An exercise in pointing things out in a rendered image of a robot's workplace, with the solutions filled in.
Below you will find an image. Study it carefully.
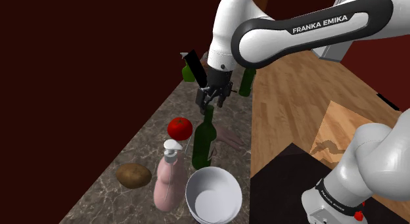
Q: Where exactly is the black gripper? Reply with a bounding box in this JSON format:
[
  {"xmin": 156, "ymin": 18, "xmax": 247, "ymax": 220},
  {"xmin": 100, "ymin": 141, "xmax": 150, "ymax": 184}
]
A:
[{"xmin": 195, "ymin": 66, "xmax": 234, "ymax": 116}]

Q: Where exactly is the dark robot stand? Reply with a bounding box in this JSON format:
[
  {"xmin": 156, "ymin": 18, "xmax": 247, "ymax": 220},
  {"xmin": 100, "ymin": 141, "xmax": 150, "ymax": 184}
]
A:
[{"xmin": 249, "ymin": 142, "xmax": 410, "ymax": 224}]

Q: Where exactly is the green spray bottle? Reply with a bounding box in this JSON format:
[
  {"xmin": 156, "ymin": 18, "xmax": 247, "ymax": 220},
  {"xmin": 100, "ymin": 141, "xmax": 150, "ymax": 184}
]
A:
[{"xmin": 179, "ymin": 51, "xmax": 196, "ymax": 83}]

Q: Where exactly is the small green glass bottle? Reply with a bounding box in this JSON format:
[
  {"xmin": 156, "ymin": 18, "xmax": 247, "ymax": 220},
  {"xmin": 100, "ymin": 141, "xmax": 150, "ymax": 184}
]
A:
[{"xmin": 238, "ymin": 67, "xmax": 257, "ymax": 98}]

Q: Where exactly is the red tomato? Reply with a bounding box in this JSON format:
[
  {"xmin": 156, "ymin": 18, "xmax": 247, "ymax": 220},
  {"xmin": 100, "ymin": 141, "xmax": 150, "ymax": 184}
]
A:
[{"xmin": 166, "ymin": 116, "xmax": 194, "ymax": 142}]

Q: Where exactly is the tall green wine bottle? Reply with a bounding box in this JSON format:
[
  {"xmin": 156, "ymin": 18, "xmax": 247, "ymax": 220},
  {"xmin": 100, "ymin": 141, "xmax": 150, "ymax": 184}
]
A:
[{"xmin": 191, "ymin": 104, "xmax": 218, "ymax": 171}]

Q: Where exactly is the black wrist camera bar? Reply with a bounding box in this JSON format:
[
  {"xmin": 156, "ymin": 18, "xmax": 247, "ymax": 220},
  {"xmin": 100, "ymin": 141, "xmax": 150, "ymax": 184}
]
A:
[{"xmin": 185, "ymin": 49, "xmax": 208, "ymax": 89}]

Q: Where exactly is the white bowl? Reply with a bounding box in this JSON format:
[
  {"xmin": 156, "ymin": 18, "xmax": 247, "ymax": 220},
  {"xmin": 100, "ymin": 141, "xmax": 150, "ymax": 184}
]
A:
[{"xmin": 185, "ymin": 166, "xmax": 244, "ymax": 224}]

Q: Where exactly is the brown potato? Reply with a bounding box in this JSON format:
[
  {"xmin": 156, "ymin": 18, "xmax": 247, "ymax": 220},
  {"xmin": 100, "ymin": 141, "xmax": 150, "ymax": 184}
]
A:
[{"xmin": 115, "ymin": 162, "xmax": 153, "ymax": 190}]

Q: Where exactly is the grey door frame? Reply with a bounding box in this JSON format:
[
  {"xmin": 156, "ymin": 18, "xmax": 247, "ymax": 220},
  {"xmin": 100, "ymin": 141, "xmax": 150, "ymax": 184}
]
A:
[{"xmin": 311, "ymin": 0, "xmax": 353, "ymax": 63}]

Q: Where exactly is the pink soap dispenser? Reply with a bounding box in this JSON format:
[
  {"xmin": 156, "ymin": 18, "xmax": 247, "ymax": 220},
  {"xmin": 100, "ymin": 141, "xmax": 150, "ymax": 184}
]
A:
[{"xmin": 152, "ymin": 139, "xmax": 189, "ymax": 213}]

